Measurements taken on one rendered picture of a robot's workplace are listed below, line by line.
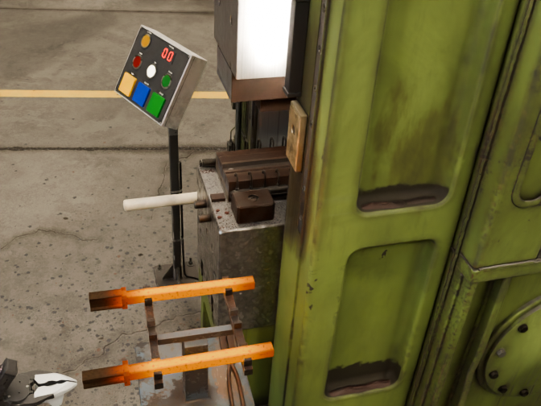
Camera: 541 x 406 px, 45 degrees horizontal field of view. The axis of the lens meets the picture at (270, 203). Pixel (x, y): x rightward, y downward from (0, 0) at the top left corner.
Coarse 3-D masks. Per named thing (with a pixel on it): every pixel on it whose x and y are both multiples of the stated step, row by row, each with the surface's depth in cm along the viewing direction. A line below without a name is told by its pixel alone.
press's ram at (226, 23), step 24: (216, 0) 192; (240, 0) 165; (264, 0) 167; (288, 0) 169; (216, 24) 196; (240, 24) 169; (264, 24) 171; (288, 24) 173; (240, 48) 173; (264, 48) 175; (240, 72) 177; (264, 72) 179
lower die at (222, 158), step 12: (216, 156) 221; (228, 156) 217; (240, 156) 217; (252, 156) 217; (264, 156) 218; (276, 156) 218; (216, 168) 223; (240, 168) 209; (252, 168) 210; (264, 168) 211; (288, 168) 212; (228, 180) 205; (240, 180) 205; (276, 180) 209; (228, 192) 207
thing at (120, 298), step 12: (252, 276) 176; (120, 288) 168; (144, 288) 170; (156, 288) 170; (168, 288) 170; (180, 288) 171; (192, 288) 171; (204, 288) 171; (216, 288) 172; (240, 288) 174; (252, 288) 175; (96, 300) 166; (108, 300) 167; (120, 300) 168; (132, 300) 167; (156, 300) 169
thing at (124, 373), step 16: (208, 352) 154; (224, 352) 154; (240, 352) 154; (256, 352) 155; (272, 352) 156; (112, 368) 148; (128, 368) 148; (144, 368) 149; (160, 368) 149; (176, 368) 150; (192, 368) 152; (96, 384) 147; (128, 384) 148
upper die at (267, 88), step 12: (228, 72) 187; (228, 84) 188; (240, 84) 185; (252, 84) 186; (264, 84) 187; (276, 84) 188; (228, 96) 190; (240, 96) 187; (252, 96) 188; (264, 96) 190; (276, 96) 191
